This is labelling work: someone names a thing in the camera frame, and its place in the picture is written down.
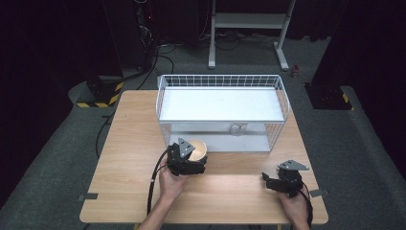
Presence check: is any cream ceramic mug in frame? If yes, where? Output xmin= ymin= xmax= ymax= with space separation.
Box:
xmin=187 ymin=139 xmax=209 ymax=164

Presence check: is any cable bundle under stand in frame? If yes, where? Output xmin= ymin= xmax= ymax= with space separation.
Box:
xmin=198 ymin=29 xmax=280 ymax=53

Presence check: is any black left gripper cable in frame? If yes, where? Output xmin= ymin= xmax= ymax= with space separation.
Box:
xmin=146 ymin=147 xmax=174 ymax=217

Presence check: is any person's left hand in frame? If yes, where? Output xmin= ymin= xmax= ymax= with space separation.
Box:
xmin=158 ymin=158 xmax=190 ymax=203

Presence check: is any dark equipment tower with wires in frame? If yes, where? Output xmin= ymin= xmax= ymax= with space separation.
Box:
xmin=132 ymin=0 xmax=161 ymax=72

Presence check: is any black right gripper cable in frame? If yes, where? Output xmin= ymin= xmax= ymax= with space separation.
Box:
xmin=299 ymin=181 xmax=315 ymax=228

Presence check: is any person's right hand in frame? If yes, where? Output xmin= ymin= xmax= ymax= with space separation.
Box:
xmin=276 ymin=189 xmax=311 ymax=226

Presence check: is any white metal stand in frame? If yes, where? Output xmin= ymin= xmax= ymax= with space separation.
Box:
xmin=207 ymin=0 xmax=297 ymax=72

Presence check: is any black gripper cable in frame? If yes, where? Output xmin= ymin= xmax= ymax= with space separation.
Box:
xmin=299 ymin=181 xmax=315 ymax=228
xmin=146 ymin=147 xmax=174 ymax=217

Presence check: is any black yellow striped base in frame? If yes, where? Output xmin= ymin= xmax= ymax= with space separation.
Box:
xmin=304 ymin=81 xmax=354 ymax=111
xmin=76 ymin=75 xmax=124 ymax=109

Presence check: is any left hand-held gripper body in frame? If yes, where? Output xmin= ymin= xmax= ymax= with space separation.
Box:
xmin=166 ymin=137 xmax=196 ymax=177

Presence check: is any grey tape strip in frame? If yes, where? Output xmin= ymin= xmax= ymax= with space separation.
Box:
xmin=308 ymin=189 xmax=330 ymax=198
xmin=78 ymin=193 xmax=100 ymax=202

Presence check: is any thin black floor cable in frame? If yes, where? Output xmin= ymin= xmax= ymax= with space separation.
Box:
xmin=95 ymin=111 xmax=117 ymax=159

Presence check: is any white wire two-tier rack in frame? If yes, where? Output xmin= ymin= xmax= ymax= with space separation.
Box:
xmin=155 ymin=74 xmax=291 ymax=154

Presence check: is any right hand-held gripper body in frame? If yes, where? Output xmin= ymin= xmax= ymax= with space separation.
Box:
xmin=276 ymin=159 xmax=310 ymax=198

